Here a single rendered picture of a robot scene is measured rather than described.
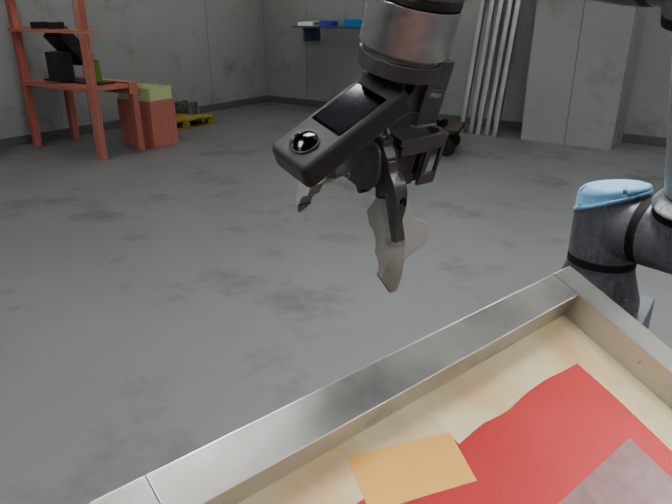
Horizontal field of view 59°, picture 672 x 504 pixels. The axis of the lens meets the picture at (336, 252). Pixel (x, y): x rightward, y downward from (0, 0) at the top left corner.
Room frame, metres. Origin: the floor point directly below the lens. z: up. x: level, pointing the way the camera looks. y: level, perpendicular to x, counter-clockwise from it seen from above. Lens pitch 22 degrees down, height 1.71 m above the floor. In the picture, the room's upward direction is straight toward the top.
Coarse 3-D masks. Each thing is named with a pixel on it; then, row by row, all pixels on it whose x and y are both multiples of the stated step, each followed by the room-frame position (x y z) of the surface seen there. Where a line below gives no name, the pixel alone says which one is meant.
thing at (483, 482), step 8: (464, 456) 0.42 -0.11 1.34; (472, 464) 0.41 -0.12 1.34; (480, 472) 0.41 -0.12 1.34; (480, 480) 0.40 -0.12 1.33; (488, 480) 0.40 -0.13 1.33; (456, 488) 0.39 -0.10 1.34; (464, 488) 0.39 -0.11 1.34; (472, 488) 0.39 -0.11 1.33; (480, 488) 0.39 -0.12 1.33; (488, 488) 0.39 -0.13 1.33; (496, 488) 0.39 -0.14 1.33; (424, 496) 0.37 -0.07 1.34; (432, 496) 0.38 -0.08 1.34; (440, 496) 0.38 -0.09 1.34; (448, 496) 0.38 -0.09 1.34; (456, 496) 0.38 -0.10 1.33; (464, 496) 0.38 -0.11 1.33; (472, 496) 0.38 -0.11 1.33; (480, 496) 0.38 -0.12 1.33; (488, 496) 0.39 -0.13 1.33; (496, 496) 0.39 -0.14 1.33; (504, 496) 0.39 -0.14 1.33
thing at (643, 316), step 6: (642, 300) 1.00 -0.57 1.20; (648, 300) 1.00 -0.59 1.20; (654, 300) 1.01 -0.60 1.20; (642, 306) 0.98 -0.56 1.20; (648, 306) 0.98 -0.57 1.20; (642, 312) 0.95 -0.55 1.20; (648, 312) 0.96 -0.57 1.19; (636, 318) 0.93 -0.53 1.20; (642, 318) 0.93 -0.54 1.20; (648, 318) 0.98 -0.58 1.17; (642, 324) 0.92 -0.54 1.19; (648, 324) 1.00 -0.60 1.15
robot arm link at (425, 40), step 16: (368, 0) 0.51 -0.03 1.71; (384, 0) 0.49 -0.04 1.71; (368, 16) 0.50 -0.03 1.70; (384, 16) 0.49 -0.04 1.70; (400, 16) 0.48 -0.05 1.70; (416, 16) 0.48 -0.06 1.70; (432, 16) 0.48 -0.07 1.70; (448, 16) 0.48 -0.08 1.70; (368, 32) 0.50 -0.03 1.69; (384, 32) 0.49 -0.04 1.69; (400, 32) 0.48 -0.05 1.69; (416, 32) 0.48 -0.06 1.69; (432, 32) 0.48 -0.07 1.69; (448, 32) 0.49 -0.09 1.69; (368, 48) 0.50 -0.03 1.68; (384, 48) 0.49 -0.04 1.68; (400, 48) 0.48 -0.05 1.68; (416, 48) 0.48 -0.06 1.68; (432, 48) 0.49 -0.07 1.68; (448, 48) 0.50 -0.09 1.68; (400, 64) 0.49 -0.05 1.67; (416, 64) 0.49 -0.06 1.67; (432, 64) 0.50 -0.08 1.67
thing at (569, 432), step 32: (544, 384) 0.52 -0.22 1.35; (576, 384) 0.53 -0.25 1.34; (512, 416) 0.47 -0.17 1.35; (544, 416) 0.48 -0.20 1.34; (576, 416) 0.49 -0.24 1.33; (608, 416) 0.50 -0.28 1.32; (480, 448) 0.43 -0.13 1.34; (512, 448) 0.44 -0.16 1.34; (544, 448) 0.44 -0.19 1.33; (576, 448) 0.45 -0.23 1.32; (608, 448) 0.46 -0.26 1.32; (640, 448) 0.47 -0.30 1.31; (512, 480) 0.41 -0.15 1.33; (544, 480) 0.41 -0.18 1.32; (576, 480) 0.42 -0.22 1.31; (608, 480) 0.43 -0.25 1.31; (640, 480) 0.43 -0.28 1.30
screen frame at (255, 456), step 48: (528, 288) 0.61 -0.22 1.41; (576, 288) 0.63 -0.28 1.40; (432, 336) 0.50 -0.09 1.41; (480, 336) 0.52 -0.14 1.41; (624, 336) 0.58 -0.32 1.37; (336, 384) 0.42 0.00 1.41; (384, 384) 0.43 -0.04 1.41; (432, 384) 0.47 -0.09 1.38; (240, 432) 0.36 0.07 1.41; (288, 432) 0.37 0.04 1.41; (336, 432) 0.38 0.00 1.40; (144, 480) 0.31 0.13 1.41; (192, 480) 0.32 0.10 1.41; (240, 480) 0.33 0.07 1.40
